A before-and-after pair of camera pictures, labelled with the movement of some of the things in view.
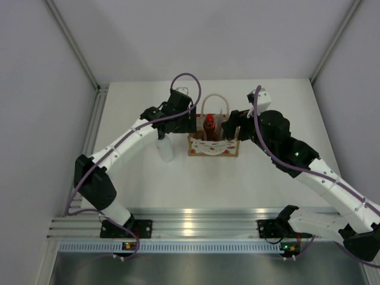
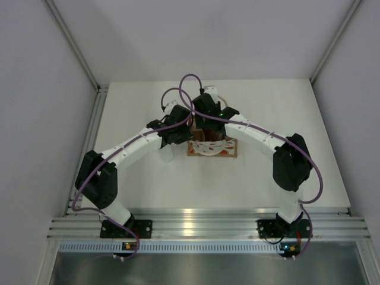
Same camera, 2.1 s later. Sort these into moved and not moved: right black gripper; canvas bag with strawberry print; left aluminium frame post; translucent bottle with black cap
Moved: right black gripper
Not moved: left aluminium frame post; translucent bottle with black cap; canvas bag with strawberry print
